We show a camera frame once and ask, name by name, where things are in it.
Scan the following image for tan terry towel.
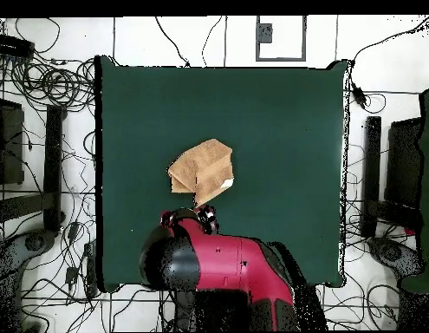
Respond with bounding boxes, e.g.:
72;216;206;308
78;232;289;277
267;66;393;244
166;137;235;208

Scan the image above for dark green tablecloth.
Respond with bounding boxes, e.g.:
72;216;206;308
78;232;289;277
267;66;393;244
94;55;350;294

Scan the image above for black power adapter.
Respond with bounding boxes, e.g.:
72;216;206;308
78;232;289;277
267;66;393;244
64;265;79;285
351;82;368;109

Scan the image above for grey tripod base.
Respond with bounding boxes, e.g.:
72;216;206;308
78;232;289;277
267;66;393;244
0;228;56;283
367;235;423;278

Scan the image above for black box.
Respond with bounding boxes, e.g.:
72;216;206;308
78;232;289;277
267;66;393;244
385;117;424;209
0;96;25;186

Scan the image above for small grey box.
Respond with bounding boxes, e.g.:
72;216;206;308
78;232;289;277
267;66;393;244
258;23;274;44

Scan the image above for black power strip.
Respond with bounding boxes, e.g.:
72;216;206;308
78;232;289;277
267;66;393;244
0;34;36;59

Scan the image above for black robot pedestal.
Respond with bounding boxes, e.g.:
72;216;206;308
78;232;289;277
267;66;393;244
173;288;252;332

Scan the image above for black floor cable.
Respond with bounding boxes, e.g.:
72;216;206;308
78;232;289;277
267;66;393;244
154;15;192;68
201;15;224;68
351;15;429;64

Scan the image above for grey square floor frame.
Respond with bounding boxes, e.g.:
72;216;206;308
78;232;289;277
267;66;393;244
255;15;308;62

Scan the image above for coiled black cables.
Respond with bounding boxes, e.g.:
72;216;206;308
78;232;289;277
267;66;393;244
10;56;96;113

